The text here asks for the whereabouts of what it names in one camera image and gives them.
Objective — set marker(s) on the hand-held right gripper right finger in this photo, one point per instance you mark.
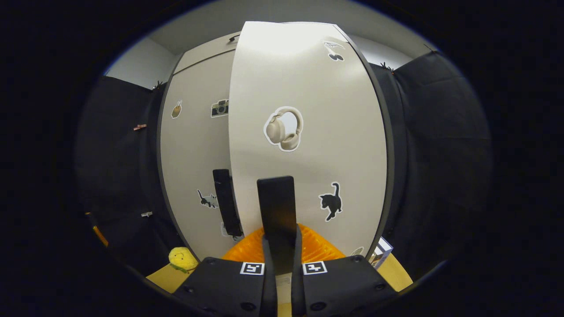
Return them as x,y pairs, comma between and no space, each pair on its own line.
297,295

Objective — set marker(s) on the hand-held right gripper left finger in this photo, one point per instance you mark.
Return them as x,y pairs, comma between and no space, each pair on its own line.
271,295

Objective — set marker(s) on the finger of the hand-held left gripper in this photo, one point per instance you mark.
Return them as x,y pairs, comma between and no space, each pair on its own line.
99,233

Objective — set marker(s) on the camera sticker shoe cabinet door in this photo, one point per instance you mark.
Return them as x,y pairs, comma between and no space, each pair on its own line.
189,154

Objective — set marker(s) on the double-door shoe cabinet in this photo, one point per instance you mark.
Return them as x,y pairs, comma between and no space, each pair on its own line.
390,154

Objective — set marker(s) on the headphone sticker shoe cabinet door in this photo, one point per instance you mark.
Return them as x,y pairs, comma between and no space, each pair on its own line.
308,88

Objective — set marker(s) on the beige cabinet top drawer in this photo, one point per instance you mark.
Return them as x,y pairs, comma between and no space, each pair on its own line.
207,53

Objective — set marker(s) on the yellow plush toy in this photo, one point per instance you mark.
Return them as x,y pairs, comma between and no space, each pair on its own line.
182,259

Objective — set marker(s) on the pink clip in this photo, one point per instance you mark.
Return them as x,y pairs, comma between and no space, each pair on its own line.
140,127

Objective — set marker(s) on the black clip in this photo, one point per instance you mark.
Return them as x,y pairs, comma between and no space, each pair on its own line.
428,47
387,67
157,84

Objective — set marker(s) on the black backdrop cloth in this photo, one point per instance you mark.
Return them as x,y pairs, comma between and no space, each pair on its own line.
440,154

